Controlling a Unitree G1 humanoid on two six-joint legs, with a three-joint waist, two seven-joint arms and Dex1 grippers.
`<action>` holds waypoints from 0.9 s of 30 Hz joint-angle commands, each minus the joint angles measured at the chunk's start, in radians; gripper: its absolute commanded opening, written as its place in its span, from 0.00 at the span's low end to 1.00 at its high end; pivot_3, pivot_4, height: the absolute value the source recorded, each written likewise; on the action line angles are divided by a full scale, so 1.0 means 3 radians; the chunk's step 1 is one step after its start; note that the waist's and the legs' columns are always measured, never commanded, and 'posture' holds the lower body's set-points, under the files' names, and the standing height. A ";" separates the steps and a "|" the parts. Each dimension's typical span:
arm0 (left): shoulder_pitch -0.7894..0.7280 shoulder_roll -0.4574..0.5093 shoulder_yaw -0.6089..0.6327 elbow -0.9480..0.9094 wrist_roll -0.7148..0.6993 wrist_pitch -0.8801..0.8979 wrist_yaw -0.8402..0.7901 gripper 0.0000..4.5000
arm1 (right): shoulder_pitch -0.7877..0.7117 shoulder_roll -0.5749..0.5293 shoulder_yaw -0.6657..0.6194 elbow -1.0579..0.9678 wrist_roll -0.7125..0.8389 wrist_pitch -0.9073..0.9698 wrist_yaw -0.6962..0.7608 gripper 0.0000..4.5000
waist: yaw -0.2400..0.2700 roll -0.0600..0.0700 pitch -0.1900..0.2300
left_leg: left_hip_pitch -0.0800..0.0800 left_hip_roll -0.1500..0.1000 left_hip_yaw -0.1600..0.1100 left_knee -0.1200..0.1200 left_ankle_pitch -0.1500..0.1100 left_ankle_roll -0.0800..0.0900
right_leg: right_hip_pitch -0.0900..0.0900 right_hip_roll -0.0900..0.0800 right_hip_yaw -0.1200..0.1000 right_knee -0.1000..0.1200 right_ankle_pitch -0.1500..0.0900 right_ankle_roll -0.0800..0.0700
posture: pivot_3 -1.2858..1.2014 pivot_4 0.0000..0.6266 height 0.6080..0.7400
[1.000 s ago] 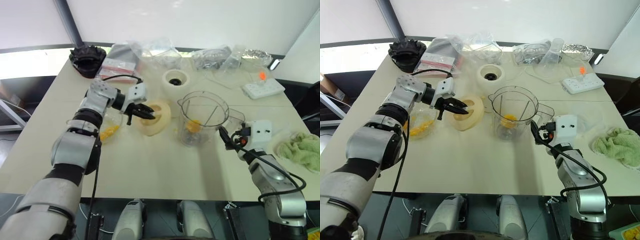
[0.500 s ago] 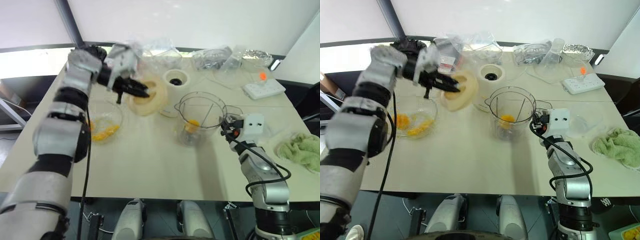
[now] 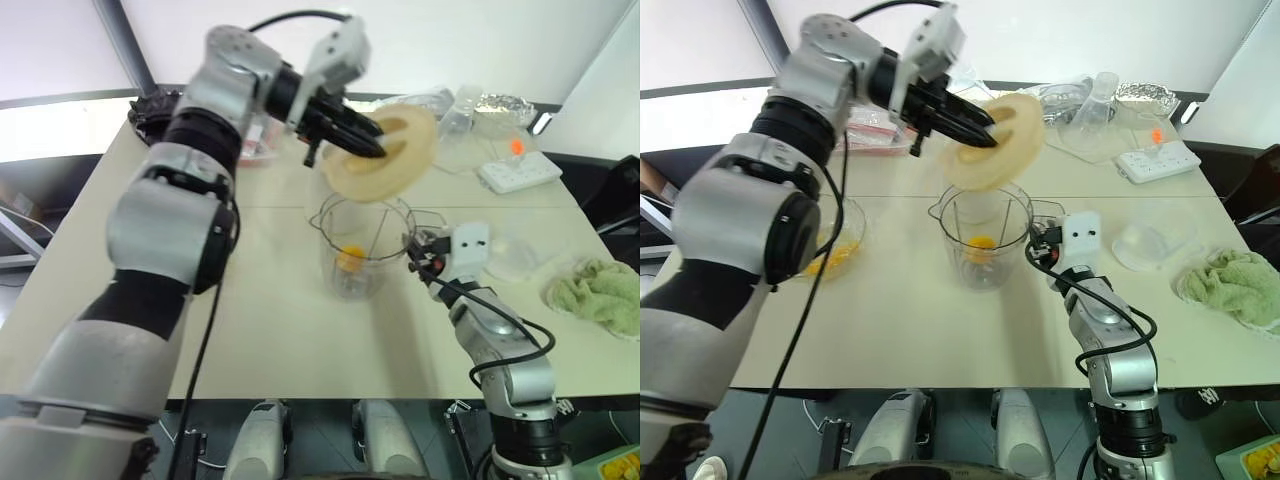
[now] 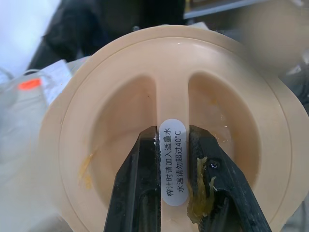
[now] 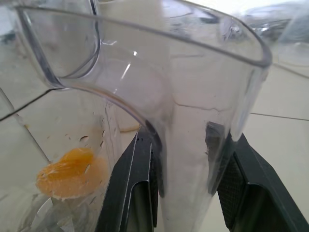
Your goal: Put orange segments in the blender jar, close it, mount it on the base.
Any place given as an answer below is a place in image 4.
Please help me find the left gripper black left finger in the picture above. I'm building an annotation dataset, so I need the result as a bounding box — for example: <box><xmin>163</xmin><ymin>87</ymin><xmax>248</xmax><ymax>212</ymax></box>
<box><xmin>103</xmin><ymin>125</ymin><xmax>162</xmax><ymax>232</ymax></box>

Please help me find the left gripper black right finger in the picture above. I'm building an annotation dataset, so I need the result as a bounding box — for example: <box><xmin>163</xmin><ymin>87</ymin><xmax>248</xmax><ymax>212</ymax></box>
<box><xmin>189</xmin><ymin>124</ymin><xmax>271</xmax><ymax>232</ymax></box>

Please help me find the beige blender lid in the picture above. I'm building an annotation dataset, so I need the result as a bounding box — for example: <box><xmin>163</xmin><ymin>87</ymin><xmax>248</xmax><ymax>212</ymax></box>
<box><xmin>38</xmin><ymin>24</ymin><xmax>305</xmax><ymax>232</ymax></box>

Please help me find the plastic bag with red labels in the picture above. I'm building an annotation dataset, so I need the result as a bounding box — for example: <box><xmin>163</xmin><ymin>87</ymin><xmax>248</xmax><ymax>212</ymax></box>
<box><xmin>0</xmin><ymin>59</ymin><xmax>74</xmax><ymax>109</ymax></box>

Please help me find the white blender base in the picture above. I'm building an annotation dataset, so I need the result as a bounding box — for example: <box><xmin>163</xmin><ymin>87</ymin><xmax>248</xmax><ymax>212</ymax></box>
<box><xmin>241</xmin><ymin>0</ymin><xmax>309</xmax><ymax>80</ymax></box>

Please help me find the black crumpled cloth bag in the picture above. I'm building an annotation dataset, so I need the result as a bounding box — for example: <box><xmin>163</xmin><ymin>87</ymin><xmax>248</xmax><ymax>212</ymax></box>
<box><xmin>28</xmin><ymin>0</ymin><xmax>185</xmax><ymax>62</ymax></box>

